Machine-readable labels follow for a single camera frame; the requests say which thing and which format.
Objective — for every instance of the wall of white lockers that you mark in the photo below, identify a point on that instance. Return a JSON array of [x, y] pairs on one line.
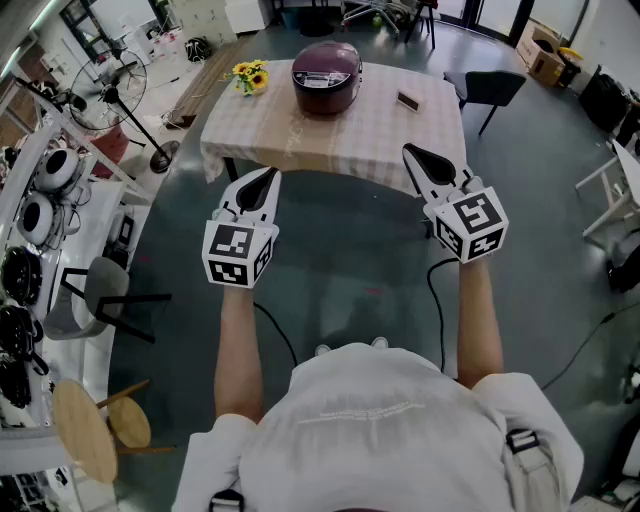
[[205, 20]]

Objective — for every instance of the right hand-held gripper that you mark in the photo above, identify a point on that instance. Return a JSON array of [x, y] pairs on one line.
[[470, 220]]

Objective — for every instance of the small brown box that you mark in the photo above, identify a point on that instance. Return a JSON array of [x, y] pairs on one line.
[[407, 99]]

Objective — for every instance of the white cabinet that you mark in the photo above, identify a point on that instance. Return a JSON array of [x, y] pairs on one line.
[[247, 17]]

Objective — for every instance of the white metal rack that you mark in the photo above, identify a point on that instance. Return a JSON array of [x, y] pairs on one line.
[[95, 225]]

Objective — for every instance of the black bar stool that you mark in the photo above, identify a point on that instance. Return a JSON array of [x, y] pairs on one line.
[[425, 15]]

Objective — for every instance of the brown wooden pallet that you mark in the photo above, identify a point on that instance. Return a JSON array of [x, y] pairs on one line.
[[210, 85]]

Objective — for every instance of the purple rice cooker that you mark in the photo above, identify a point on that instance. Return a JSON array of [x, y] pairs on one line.
[[325, 75]]

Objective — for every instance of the red fabric bundle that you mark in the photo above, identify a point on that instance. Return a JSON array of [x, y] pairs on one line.
[[111, 147]]

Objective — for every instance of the metal clothes rack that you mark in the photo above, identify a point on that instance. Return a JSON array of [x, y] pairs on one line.
[[372, 10]]

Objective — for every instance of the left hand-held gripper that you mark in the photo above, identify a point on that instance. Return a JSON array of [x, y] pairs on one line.
[[240, 255]]

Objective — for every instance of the person's right shoe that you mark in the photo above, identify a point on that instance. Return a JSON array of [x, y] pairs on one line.
[[380, 342]]

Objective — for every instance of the grey chair with black legs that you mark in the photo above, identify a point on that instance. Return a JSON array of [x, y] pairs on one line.
[[102, 282]]

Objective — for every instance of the black rectangular adapter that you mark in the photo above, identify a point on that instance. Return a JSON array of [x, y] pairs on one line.
[[125, 230]]

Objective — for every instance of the black suitcase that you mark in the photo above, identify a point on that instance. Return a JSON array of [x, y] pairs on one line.
[[605, 100]]

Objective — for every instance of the teal bin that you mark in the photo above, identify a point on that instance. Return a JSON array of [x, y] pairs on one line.
[[289, 17]]

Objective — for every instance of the person's white shirt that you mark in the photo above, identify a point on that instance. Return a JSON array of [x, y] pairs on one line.
[[380, 440]]

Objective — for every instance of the black pedestal fan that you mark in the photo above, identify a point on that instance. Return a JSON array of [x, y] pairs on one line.
[[164, 155]]

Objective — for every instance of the round wooden side table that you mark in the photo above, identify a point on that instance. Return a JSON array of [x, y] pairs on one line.
[[82, 430]]

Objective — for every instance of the person's left forearm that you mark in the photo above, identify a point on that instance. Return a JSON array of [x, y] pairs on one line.
[[239, 350]]

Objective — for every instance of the sunflower bouquet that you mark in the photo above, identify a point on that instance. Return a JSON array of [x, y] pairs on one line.
[[252, 77]]

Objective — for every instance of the dark blue chair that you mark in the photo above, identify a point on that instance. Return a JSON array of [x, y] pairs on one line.
[[492, 87]]

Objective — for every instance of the white round device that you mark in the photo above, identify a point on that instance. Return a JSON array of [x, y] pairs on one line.
[[57, 167], [36, 217]]

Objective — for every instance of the black round device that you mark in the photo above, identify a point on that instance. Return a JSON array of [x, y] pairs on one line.
[[20, 275], [17, 332]]

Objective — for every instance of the cardboard box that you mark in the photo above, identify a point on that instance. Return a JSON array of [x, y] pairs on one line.
[[542, 60]]

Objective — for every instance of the person's right forearm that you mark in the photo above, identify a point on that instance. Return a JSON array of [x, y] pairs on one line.
[[479, 325]]

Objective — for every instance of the white desk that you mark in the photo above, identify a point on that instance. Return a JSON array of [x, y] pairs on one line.
[[629, 160]]

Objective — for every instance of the person's shoe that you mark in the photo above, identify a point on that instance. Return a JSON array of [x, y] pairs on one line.
[[323, 350], [380, 342]]

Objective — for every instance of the small wooden stool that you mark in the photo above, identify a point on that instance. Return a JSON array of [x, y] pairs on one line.
[[129, 422]]

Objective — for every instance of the person's left shoe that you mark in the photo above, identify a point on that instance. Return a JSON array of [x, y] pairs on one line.
[[323, 350]]

